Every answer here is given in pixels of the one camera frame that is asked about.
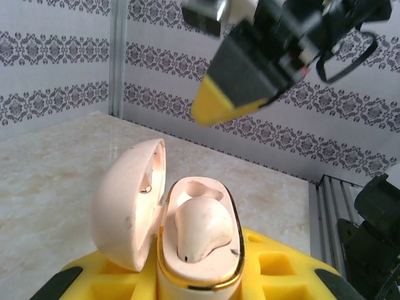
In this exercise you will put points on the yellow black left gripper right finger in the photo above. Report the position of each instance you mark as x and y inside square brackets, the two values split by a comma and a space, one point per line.
[281, 275]

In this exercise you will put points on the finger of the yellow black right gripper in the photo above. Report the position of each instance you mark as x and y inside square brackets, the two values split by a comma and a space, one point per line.
[240, 68]
[253, 106]

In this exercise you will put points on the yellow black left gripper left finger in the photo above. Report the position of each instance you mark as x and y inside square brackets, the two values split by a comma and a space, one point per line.
[93, 281]

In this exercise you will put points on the pink gold-rimmed earbud charging case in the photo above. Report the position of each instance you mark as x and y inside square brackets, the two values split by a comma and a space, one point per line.
[131, 218]

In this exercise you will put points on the white earbud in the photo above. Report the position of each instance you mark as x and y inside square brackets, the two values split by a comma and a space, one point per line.
[203, 228]

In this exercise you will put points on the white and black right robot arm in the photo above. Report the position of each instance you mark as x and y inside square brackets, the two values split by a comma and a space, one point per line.
[379, 203]

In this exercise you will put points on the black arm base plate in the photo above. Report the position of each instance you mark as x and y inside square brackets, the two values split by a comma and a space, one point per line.
[347, 243]

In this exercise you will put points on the aluminium rail beam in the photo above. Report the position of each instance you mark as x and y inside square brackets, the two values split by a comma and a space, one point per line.
[328, 218]

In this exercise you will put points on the aluminium frame post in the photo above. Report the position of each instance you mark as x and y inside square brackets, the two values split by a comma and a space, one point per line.
[118, 56]

